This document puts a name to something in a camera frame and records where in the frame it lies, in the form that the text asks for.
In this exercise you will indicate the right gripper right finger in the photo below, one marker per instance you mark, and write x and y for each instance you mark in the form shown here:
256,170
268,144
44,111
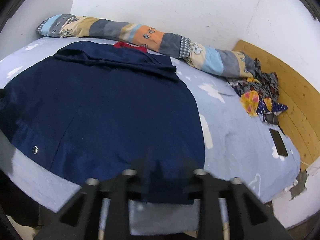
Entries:
231,202

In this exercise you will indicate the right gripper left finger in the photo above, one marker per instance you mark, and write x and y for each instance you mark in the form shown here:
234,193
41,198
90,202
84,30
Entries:
80,217

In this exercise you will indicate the navy blue work jacket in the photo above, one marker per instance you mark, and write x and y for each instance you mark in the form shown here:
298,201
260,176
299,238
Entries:
93,110

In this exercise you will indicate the light blue cloud bedsheet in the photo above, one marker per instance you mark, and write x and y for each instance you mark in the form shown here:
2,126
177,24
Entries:
236,145

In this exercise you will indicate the black smartphone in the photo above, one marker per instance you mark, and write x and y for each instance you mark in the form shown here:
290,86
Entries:
279,144

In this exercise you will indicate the wooden headboard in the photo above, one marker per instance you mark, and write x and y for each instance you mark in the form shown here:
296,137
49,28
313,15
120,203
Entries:
301,121

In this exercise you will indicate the colourful patterned crumpled cloth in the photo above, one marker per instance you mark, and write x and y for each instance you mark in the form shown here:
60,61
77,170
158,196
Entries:
259,94

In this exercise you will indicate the striped patchwork rolled quilt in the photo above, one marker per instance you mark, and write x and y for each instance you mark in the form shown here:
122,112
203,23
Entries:
226,63

